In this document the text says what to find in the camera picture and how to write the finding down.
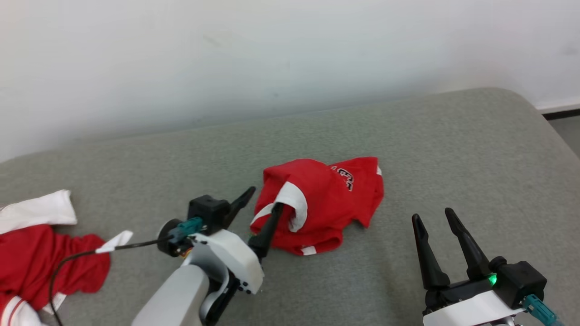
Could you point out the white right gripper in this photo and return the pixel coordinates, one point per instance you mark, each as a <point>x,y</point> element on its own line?
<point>471,308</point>

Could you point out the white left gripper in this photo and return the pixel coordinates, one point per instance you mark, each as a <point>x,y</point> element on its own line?
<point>231,256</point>

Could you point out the red jersey with white trim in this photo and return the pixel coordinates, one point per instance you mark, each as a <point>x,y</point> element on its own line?
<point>326,203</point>

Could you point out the red t-shirt with white sleeves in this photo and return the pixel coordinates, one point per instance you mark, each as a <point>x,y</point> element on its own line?
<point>31,262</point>

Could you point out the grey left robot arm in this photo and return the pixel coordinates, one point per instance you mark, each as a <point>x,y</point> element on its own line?
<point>174,294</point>

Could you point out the grey fabric sofa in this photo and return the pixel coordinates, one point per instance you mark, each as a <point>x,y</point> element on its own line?
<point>453,158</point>

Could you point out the black skirting strip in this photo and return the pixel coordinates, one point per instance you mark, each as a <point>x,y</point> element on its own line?
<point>562,114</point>

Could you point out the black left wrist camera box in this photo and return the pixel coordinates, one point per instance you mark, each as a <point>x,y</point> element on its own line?
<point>206,210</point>

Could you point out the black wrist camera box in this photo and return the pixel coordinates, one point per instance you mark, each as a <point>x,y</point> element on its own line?
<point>206,210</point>
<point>521,280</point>

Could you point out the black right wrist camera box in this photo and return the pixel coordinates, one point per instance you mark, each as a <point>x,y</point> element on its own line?
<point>521,280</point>

